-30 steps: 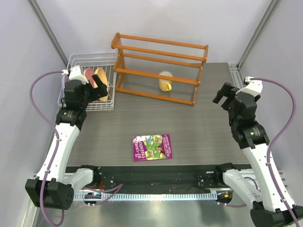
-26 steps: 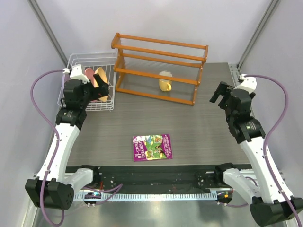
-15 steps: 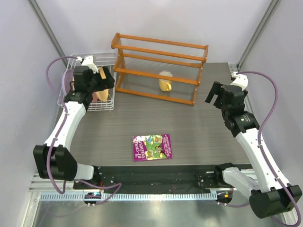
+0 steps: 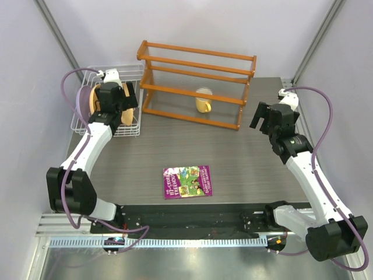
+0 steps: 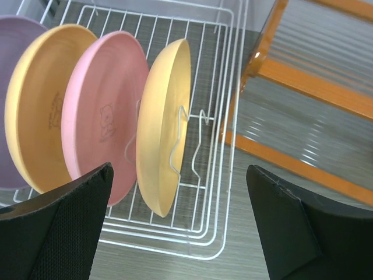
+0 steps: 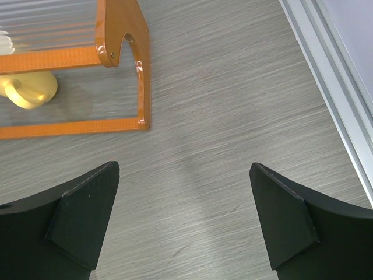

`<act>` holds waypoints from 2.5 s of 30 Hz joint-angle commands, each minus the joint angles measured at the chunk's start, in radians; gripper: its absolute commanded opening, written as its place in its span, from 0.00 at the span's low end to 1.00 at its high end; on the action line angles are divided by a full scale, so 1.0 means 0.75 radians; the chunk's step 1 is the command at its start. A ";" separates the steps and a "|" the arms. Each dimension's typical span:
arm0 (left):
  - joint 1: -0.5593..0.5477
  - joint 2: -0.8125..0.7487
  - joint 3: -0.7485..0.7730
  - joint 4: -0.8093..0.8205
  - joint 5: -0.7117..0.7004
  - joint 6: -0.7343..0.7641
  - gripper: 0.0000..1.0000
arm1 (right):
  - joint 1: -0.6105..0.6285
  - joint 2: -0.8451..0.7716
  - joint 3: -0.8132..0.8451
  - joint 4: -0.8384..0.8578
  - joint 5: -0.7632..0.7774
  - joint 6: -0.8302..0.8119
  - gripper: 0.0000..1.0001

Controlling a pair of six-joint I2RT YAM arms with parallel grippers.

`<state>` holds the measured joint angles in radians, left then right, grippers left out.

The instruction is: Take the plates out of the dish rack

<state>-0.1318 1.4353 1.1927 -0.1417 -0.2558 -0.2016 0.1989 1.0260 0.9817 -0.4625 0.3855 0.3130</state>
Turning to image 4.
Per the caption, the yellow plate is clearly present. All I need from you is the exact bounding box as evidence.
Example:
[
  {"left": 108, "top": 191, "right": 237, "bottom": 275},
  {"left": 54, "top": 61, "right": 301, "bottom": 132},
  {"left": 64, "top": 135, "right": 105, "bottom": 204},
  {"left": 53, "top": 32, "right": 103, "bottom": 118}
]
[{"left": 121, "top": 83, "right": 134, "bottom": 126}]

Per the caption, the orange plate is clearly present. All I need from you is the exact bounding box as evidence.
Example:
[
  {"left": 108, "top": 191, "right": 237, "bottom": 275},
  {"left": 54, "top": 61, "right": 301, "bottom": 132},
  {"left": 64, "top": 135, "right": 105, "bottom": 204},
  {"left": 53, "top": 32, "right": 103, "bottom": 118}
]
[{"left": 89, "top": 84, "right": 101, "bottom": 116}]

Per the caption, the purple plate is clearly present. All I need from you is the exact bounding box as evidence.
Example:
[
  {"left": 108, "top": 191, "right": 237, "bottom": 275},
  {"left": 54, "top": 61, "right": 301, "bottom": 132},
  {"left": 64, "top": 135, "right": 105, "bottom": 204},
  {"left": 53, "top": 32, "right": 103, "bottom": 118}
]
[{"left": 76, "top": 85, "right": 91, "bottom": 126}]

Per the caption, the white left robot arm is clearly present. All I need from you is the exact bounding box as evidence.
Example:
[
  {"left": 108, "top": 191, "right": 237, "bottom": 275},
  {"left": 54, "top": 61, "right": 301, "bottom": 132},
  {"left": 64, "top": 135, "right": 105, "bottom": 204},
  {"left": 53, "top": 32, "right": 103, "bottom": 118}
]
[{"left": 46, "top": 81, "right": 138, "bottom": 233}]

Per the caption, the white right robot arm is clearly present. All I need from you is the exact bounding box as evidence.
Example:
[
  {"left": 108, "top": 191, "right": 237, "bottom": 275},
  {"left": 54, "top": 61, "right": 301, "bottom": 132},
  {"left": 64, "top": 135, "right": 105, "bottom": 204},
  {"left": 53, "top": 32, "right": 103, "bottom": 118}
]
[{"left": 250, "top": 102, "right": 368, "bottom": 261}]

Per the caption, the orange wooden shelf rack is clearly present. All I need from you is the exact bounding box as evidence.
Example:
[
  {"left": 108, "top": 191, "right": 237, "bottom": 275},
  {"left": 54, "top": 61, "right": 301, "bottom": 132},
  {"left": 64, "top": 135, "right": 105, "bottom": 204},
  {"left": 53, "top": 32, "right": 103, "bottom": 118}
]
[{"left": 136, "top": 40, "right": 257, "bottom": 131}]

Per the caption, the yellow ceramic mug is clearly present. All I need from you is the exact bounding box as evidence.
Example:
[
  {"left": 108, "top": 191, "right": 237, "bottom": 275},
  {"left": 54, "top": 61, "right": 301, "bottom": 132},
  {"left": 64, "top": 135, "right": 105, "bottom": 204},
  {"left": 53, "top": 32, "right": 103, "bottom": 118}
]
[{"left": 195, "top": 87, "right": 213, "bottom": 113}]

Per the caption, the purple children's book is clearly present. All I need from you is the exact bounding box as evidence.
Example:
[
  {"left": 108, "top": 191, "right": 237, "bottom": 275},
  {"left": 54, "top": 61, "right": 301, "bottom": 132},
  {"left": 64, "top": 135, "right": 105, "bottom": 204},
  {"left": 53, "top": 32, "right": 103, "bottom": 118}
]
[{"left": 163, "top": 165, "right": 213, "bottom": 200}]

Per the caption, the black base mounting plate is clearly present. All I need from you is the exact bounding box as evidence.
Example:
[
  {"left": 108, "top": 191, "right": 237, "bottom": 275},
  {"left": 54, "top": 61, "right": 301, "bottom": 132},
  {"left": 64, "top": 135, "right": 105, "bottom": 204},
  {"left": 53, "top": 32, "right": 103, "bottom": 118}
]
[{"left": 89, "top": 203, "right": 315, "bottom": 239}]

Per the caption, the white wire dish rack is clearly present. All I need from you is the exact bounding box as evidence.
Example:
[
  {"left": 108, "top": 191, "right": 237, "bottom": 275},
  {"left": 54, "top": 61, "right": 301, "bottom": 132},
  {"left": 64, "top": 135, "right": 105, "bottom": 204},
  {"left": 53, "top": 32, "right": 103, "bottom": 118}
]
[{"left": 71, "top": 64, "right": 146, "bottom": 138}]

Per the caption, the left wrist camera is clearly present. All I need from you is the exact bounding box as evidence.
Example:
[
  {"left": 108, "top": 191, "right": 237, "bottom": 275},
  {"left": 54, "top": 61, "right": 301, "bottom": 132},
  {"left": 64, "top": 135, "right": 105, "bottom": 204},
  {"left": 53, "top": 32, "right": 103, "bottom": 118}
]
[{"left": 96, "top": 68, "right": 122, "bottom": 86}]

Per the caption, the white slotted cable duct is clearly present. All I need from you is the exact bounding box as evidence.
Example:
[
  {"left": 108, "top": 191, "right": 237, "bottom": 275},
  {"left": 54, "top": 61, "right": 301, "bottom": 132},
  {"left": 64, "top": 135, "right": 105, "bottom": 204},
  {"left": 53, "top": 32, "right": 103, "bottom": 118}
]
[{"left": 49, "top": 236, "right": 268, "bottom": 249}]

